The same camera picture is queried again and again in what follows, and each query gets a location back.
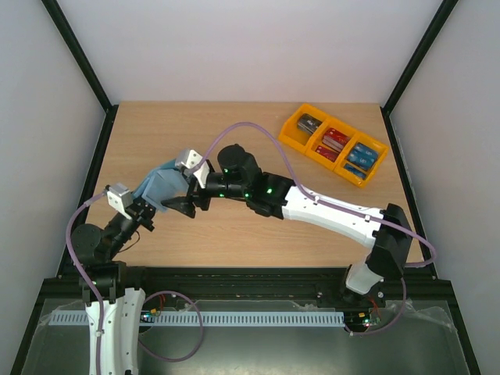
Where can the light blue cable duct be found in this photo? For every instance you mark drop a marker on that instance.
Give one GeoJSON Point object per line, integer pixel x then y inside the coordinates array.
{"type": "Point", "coordinates": [244, 319]}

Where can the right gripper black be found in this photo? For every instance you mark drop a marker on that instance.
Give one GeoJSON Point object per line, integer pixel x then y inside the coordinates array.
{"type": "Point", "coordinates": [199, 197]}

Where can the yellow three-compartment bin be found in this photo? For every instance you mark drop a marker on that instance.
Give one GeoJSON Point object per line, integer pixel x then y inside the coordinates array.
{"type": "Point", "coordinates": [306, 144]}

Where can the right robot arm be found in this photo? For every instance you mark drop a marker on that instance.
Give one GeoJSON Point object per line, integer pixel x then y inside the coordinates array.
{"type": "Point", "coordinates": [385, 232]}

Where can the blue leather card holder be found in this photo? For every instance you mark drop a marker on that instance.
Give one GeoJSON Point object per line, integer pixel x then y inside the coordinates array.
{"type": "Point", "coordinates": [161, 183]}

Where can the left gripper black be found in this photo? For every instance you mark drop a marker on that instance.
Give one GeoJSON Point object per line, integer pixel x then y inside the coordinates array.
{"type": "Point", "coordinates": [139, 209]}

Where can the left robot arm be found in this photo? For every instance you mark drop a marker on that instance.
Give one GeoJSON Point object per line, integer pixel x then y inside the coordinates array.
{"type": "Point", "coordinates": [112, 293]}

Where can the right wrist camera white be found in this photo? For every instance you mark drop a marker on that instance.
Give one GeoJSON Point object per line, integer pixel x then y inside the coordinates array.
{"type": "Point", "coordinates": [193, 164]}

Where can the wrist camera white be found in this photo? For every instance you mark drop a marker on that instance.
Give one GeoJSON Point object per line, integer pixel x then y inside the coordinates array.
{"type": "Point", "coordinates": [120, 198]}
{"type": "Point", "coordinates": [193, 164]}

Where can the blue card stack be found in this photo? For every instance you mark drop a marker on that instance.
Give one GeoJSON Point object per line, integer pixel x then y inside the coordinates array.
{"type": "Point", "coordinates": [362, 156]}

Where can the black aluminium frame rail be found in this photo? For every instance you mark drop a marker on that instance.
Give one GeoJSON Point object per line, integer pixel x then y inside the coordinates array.
{"type": "Point", "coordinates": [321, 284]}

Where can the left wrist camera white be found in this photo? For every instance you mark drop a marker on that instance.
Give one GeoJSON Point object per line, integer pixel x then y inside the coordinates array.
{"type": "Point", "coordinates": [120, 198]}

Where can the black card stack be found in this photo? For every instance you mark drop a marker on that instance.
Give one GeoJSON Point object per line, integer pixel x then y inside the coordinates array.
{"type": "Point", "coordinates": [308, 123]}

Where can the loose blue card in bin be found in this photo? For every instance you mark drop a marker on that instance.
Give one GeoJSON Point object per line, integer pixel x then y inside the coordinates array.
{"type": "Point", "coordinates": [355, 171]}

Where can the red card stack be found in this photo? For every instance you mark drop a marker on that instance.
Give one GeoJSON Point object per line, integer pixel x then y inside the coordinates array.
{"type": "Point", "coordinates": [335, 139]}

